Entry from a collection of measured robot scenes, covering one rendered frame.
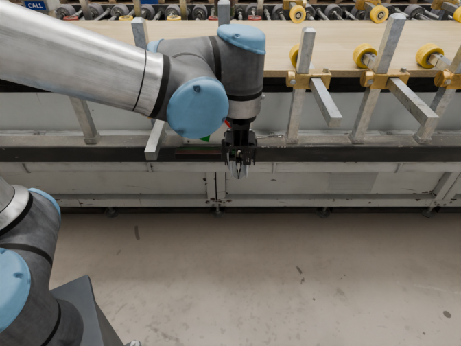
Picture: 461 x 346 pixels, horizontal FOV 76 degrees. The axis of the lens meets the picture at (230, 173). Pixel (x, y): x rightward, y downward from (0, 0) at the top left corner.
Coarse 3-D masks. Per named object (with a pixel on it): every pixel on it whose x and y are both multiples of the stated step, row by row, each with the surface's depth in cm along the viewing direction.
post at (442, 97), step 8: (456, 56) 93; (456, 64) 93; (456, 72) 93; (440, 88) 100; (440, 96) 100; (448, 96) 99; (432, 104) 104; (440, 104) 101; (440, 112) 103; (424, 128) 108; (432, 128) 107; (424, 136) 109
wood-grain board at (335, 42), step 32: (128, 32) 150; (160, 32) 150; (192, 32) 150; (288, 32) 150; (320, 32) 150; (352, 32) 150; (416, 32) 150; (448, 32) 150; (288, 64) 118; (320, 64) 118; (352, 64) 118; (416, 64) 118
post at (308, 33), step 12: (300, 36) 89; (312, 36) 86; (300, 48) 89; (312, 48) 88; (300, 60) 91; (300, 72) 93; (300, 96) 99; (300, 108) 102; (288, 120) 108; (288, 132) 108
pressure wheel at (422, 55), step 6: (420, 48) 114; (426, 48) 111; (432, 48) 110; (438, 48) 109; (420, 54) 113; (426, 54) 111; (420, 60) 113; (426, 60) 112; (426, 66) 114; (432, 66) 114
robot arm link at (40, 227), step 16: (0, 176) 61; (0, 192) 59; (16, 192) 63; (32, 192) 71; (0, 208) 59; (16, 208) 61; (32, 208) 64; (48, 208) 71; (0, 224) 58; (16, 224) 61; (32, 224) 64; (48, 224) 68; (0, 240) 59; (16, 240) 60; (32, 240) 62; (48, 240) 66
